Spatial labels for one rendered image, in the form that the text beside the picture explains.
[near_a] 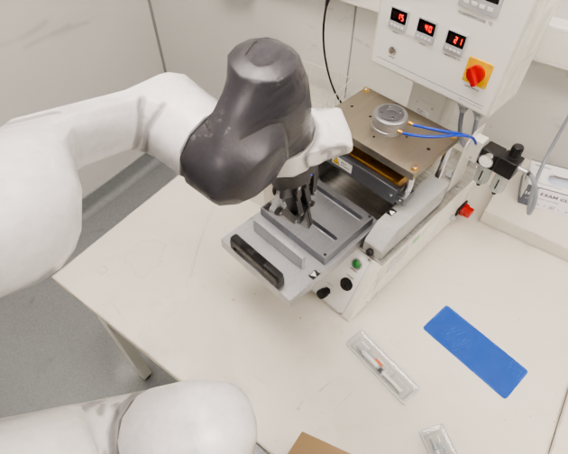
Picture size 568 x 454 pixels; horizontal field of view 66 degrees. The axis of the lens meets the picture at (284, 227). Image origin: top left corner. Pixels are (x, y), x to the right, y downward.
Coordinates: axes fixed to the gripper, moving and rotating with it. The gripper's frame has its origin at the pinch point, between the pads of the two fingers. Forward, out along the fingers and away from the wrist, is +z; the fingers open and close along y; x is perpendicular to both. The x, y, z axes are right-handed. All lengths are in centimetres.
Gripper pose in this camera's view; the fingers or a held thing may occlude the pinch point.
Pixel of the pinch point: (302, 214)
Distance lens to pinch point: 79.3
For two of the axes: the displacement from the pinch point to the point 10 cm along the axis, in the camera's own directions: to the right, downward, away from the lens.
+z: 1.4, 3.9, 9.1
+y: -5.4, 8.0, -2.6
